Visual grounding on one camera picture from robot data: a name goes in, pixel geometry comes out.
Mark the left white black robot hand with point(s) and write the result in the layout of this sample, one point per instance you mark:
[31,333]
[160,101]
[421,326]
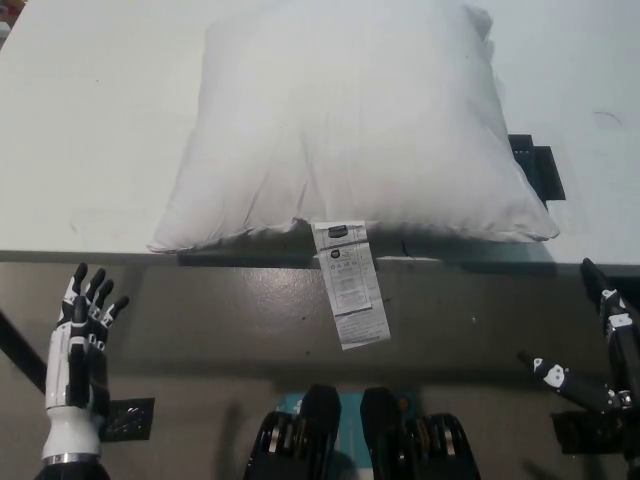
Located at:
[62,370]

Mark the small black thread scrap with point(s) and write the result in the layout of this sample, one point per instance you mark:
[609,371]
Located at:
[406,248]

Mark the black perforated plate with steps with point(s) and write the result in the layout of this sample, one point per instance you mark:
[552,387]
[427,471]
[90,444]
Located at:
[542,170]

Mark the black slanted table leg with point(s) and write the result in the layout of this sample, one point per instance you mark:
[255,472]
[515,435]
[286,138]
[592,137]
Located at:
[22,352]

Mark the black perforated floor plate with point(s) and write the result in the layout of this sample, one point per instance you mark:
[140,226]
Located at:
[130,420]
[585,432]

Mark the white pillow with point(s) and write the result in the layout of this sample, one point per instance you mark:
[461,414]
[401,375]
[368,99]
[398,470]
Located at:
[345,135]

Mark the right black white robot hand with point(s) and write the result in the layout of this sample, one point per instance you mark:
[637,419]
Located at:
[622,340]

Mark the white printed pillow care tag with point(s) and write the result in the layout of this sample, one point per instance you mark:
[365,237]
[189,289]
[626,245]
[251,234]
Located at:
[350,280]

